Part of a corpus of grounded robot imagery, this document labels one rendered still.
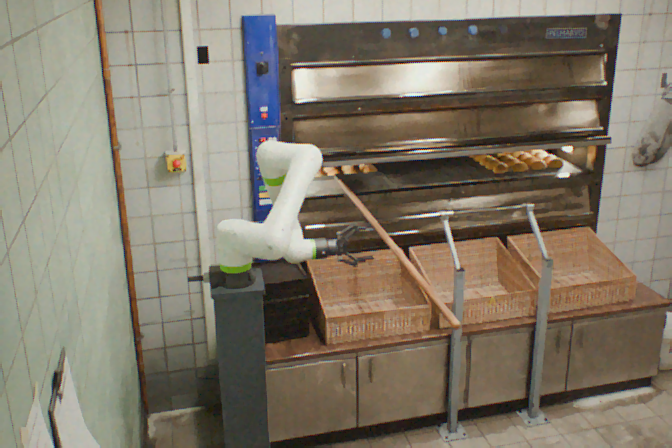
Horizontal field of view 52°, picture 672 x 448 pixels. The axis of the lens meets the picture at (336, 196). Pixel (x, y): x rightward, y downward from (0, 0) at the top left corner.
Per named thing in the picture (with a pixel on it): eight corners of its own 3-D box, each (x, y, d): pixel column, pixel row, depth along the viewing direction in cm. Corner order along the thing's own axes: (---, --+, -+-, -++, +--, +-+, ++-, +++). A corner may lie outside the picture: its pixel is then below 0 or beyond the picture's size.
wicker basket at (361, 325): (305, 302, 387) (304, 257, 378) (400, 290, 400) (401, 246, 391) (325, 346, 342) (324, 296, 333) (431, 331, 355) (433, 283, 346)
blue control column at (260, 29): (229, 266, 576) (211, -2, 507) (248, 264, 579) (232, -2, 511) (263, 399, 398) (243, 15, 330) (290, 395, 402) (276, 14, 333)
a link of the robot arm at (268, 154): (276, 152, 277) (288, 136, 286) (248, 150, 282) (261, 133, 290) (285, 188, 288) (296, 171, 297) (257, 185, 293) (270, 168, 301)
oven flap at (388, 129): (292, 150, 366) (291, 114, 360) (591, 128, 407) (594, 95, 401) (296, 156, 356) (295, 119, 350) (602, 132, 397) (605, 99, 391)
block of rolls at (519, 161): (454, 149, 466) (455, 141, 464) (519, 144, 477) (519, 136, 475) (495, 174, 410) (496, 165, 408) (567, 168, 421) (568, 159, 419)
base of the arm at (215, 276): (188, 293, 262) (186, 278, 260) (188, 276, 276) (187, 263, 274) (256, 287, 266) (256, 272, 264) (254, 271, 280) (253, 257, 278)
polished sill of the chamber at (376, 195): (293, 204, 375) (293, 197, 374) (586, 177, 417) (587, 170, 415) (295, 208, 370) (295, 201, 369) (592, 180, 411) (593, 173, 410)
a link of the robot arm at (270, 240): (276, 250, 249) (322, 138, 277) (236, 244, 255) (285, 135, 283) (286, 268, 259) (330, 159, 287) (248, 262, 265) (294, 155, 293)
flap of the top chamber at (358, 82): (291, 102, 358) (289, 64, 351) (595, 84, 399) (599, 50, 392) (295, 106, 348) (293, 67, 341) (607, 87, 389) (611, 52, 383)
